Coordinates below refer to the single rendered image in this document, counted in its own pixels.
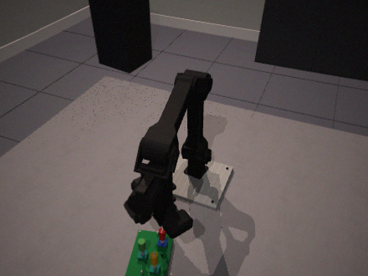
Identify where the green circuit board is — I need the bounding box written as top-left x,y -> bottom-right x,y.
125,227 -> 173,276

